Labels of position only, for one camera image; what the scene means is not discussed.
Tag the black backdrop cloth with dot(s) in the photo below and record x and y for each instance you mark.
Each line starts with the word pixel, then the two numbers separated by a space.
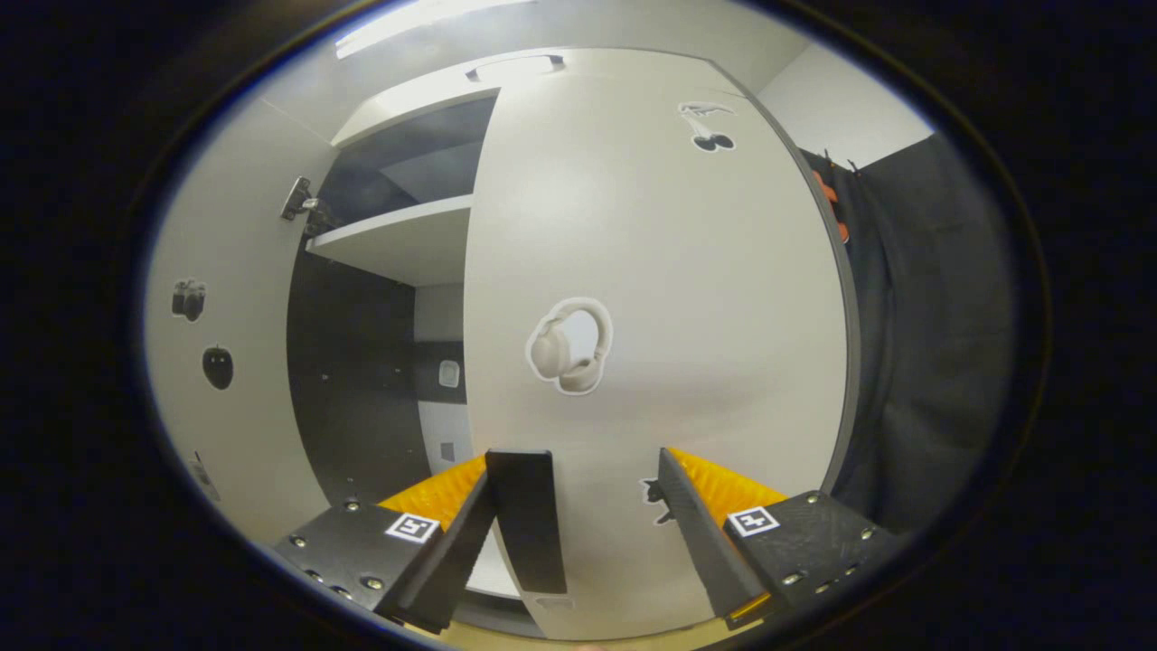
pixel 940 316

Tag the white cabinet door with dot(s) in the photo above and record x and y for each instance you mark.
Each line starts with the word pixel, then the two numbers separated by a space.
pixel 678 271
pixel 235 253

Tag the white cabinet shelf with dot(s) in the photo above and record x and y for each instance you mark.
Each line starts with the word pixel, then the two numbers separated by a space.
pixel 407 240

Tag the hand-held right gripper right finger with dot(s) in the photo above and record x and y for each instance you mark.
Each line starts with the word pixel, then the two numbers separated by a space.
pixel 700 542

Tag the metal left door hinge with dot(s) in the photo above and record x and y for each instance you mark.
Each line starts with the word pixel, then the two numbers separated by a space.
pixel 296 197

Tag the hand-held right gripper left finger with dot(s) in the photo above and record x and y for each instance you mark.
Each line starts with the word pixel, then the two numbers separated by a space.
pixel 447 561

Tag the grey and white cabinet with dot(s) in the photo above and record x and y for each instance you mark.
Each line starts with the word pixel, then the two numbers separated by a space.
pixel 352 380

